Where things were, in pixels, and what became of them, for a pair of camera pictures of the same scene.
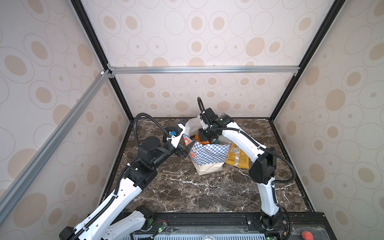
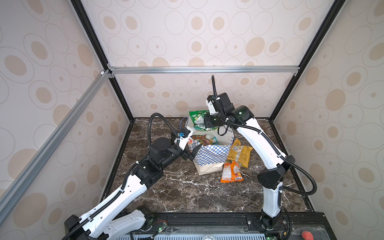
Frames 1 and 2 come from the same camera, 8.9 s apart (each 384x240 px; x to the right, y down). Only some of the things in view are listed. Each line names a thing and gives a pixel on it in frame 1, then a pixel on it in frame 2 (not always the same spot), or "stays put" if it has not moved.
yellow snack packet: [235, 156] stays put
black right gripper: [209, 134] → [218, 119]
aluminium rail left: [9, 192] stays put
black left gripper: [180, 150] → [186, 154]
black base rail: [319, 224] stays put
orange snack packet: [201, 142] → [230, 172]
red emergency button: [307, 235] stays put
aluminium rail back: [285, 70] stays put
